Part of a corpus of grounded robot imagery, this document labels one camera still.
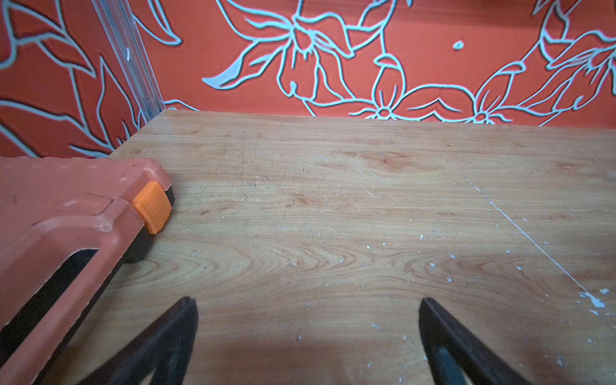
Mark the aluminium frame corner post left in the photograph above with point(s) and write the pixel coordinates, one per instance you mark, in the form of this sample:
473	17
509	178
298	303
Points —
123	34

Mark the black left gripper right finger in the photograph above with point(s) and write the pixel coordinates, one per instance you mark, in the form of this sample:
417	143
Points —
455	355

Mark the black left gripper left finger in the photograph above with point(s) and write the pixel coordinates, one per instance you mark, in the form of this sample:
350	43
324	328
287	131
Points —
162	351

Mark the red plastic tool case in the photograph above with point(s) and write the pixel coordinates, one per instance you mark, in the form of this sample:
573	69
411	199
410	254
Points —
66	226

